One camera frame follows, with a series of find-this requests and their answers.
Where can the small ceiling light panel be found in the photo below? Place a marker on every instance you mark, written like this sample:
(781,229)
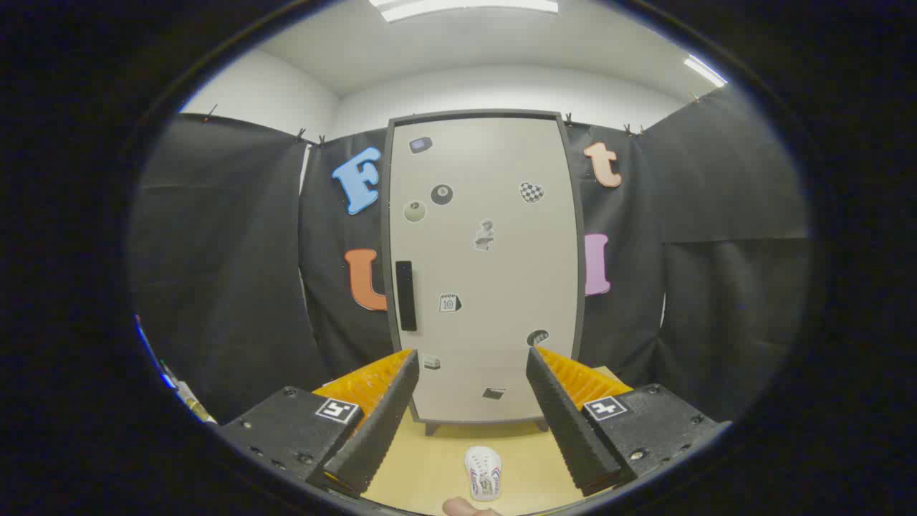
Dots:
(704,70)

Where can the white shoe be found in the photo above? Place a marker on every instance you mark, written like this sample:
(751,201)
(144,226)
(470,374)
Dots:
(481,462)

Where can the long ceiling light panel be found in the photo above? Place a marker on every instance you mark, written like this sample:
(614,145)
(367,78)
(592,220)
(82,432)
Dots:
(466,7)

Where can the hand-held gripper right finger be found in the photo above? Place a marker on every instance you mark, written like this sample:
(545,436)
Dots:
(569,423)

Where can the grey shoe cabinet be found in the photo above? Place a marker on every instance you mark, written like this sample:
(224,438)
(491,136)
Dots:
(581,315)

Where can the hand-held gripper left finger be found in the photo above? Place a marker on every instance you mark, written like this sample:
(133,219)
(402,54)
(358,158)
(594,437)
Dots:
(380,423)

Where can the black backdrop cloth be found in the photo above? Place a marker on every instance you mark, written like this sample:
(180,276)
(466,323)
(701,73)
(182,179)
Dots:
(229,251)

